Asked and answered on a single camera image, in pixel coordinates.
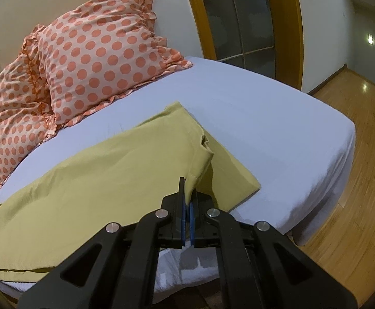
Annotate polka dot pillow rear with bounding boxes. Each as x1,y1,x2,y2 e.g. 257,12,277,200
0,24,63,194

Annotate wooden framed glass door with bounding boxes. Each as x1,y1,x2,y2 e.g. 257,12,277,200
189,0,303,90

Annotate polka dot pillow front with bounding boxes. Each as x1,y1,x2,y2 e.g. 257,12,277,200
36,0,192,126

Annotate polka dot pillow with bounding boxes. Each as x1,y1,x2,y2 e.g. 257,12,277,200
0,24,63,194
36,0,192,126

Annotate olive green pants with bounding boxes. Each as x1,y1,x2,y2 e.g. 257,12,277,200
0,103,261,282

